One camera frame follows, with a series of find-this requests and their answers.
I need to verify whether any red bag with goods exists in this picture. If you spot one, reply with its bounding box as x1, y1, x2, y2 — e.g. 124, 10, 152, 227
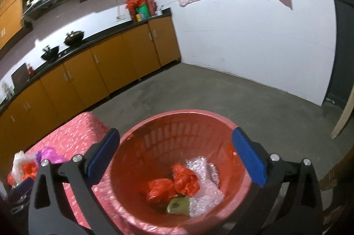
126, 0, 157, 22

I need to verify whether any purple plastic bag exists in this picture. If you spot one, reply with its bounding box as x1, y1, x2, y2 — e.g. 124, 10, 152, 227
35, 147, 68, 165

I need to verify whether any dark door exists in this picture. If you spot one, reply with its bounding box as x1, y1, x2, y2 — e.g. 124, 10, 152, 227
326, 0, 354, 114

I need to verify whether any green box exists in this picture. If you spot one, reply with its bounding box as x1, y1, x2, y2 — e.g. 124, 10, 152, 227
135, 4, 150, 21

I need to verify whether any clear bubble wrap sheet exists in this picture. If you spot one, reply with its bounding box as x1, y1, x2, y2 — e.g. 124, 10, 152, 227
185, 157, 225, 217

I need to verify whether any dark cutting board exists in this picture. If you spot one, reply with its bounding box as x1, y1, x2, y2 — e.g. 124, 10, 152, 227
11, 63, 30, 86

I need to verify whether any red floral tablecloth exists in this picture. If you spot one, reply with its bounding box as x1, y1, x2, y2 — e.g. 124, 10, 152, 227
23, 112, 177, 235

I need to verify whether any wooden base cabinet row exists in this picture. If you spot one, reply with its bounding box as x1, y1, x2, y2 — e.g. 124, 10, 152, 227
0, 15, 181, 161

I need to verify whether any white plastic bag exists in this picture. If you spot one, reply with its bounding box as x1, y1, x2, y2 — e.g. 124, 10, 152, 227
11, 151, 32, 183

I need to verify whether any brown wooden furniture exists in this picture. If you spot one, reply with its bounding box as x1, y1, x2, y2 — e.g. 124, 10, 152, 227
318, 152, 354, 213

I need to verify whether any light green plastic bag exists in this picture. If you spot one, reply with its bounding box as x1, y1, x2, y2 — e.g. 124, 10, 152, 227
167, 196, 191, 215

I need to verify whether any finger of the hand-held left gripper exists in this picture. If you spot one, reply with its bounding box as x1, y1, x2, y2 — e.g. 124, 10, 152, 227
11, 178, 36, 198

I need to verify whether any red plastic slotted basket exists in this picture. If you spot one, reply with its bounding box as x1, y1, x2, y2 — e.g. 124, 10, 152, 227
110, 110, 262, 233

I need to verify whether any red plastic bag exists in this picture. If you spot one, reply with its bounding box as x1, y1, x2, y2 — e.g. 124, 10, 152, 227
146, 179, 175, 202
171, 164, 200, 195
8, 163, 39, 186

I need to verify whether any glass jar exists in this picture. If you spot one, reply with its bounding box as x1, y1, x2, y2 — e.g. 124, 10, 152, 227
0, 82, 13, 97

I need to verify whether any black wok with lid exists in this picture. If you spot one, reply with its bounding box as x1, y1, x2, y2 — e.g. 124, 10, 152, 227
64, 30, 84, 45

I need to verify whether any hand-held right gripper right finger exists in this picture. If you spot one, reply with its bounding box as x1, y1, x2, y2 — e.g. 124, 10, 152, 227
231, 127, 324, 235

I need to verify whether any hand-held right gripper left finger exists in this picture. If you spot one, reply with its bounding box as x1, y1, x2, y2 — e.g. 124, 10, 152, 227
28, 128, 125, 235

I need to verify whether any black kitchen countertop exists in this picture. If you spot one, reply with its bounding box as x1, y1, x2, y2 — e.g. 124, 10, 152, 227
0, 7, 171, 111

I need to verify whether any light wooden plank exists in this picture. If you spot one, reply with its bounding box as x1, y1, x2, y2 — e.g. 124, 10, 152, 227
331, 101, 354, 139

